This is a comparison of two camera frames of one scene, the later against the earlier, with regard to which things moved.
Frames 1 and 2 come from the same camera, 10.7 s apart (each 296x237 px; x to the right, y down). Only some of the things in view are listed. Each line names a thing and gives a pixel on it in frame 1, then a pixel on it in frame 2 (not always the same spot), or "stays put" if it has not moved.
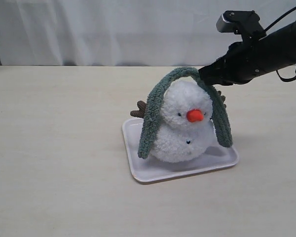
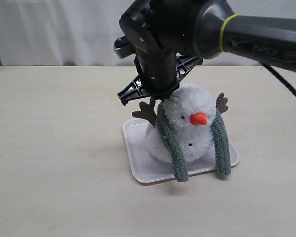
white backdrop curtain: (117, 32) stays put
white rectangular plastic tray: (214, 158) stays put
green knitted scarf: (223, 127) -> (223, 152)
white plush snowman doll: (185, 132) stays put
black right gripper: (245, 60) -> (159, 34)
